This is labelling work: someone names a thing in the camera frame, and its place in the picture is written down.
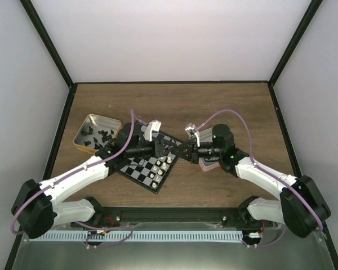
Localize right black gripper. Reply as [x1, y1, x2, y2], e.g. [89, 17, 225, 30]
[172, 138, 223, 164]

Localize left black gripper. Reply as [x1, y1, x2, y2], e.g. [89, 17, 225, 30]
[127, 138, 177, 159]

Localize pink tin box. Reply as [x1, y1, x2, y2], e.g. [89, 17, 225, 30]
[198, 128, 223, 173]

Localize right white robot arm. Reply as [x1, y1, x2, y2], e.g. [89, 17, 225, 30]
[172, 124, 331, 238]

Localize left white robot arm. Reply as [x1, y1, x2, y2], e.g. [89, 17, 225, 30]
[11, 137, 177, 239]

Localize black chess pieces pile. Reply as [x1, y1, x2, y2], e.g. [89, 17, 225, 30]
[79, 125, 114, 150]

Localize black and white chessboard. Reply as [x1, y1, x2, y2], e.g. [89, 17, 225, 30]
[118, 121, 182, 194]

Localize yellow tin box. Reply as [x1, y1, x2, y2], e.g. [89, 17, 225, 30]
[73, 114, 122, 154]

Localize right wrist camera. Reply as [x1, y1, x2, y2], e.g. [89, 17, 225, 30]
[185, 123, 200, 148]

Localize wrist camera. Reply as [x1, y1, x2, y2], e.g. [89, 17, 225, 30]
[144, 120, 162, 142]
[185, 123, 200, 148]

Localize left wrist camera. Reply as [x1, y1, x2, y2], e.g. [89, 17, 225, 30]
[144, 120, 162, 142]

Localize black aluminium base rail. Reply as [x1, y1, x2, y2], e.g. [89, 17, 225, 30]
[86, 207, 274, 230]

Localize light blue slotted cable duct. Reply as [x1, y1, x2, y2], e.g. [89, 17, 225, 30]
[32, 230, 243, 243]

